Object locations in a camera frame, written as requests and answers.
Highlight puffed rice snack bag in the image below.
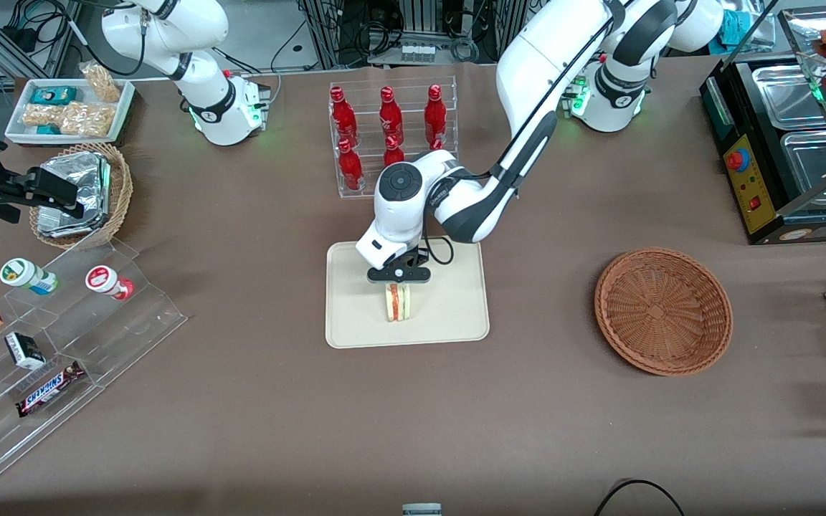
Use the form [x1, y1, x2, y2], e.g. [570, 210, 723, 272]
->
[22, 104, 64, 129]
[58, 101, 115, 139]

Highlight white rectangular snack tray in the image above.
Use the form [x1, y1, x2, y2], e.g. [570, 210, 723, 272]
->
[4, 77, 137, 147]

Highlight triangular sandwich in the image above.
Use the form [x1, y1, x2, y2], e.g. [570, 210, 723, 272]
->
[384, 282, 415, 323]

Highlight small black white box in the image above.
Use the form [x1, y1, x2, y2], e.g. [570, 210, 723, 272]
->
[4, 331, 47, 371]

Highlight black food warmer appliance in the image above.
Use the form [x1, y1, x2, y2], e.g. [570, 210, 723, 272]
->
[698, 7, 826, 247]

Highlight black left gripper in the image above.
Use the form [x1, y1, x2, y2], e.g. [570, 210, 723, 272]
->
[366, 249, 432, 305]

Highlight black cable loop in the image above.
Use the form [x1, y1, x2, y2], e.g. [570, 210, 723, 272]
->
[594, 478, 687, 516]

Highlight beige rectangular tray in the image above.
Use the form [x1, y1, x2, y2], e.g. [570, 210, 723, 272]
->
[325, 240, 491, 350]

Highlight round brown wicker basket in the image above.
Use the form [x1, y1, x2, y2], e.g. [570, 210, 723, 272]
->
[594, 247, 734, 377]

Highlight clear acrylic tiered display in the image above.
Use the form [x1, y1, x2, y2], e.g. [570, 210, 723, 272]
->
[0, 236, 189, 489]

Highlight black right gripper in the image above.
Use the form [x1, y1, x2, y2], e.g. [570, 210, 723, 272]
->
[0, 167, 88, 221]

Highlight clear acrylic bottle rack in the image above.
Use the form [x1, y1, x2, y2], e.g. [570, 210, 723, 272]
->
[328, 75, 460, 201]

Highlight teal cloth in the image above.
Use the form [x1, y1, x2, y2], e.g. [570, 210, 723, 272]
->
[716, 9, 745, 47]

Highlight snickers chocolate bar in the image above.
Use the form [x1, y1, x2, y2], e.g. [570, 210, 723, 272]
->
[15, 360, 87, 419]

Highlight green lid yogurt cup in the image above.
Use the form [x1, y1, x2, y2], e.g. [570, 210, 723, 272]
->
[0, 257, 60, 297]

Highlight foil wrapped packet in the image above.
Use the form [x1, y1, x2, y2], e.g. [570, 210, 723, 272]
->
[39, 151, 112, 217]
[36, 206, 107, 239]

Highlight red lid yogurt cup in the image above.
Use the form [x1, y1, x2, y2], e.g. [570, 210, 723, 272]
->
[85, 264, 135, 301]

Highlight clear bag of crackers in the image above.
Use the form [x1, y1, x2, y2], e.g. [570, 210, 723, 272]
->
[79, 62, 122, 104]

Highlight tan wicker basket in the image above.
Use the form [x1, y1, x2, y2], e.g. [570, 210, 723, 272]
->
[29, 142, 134, 251]

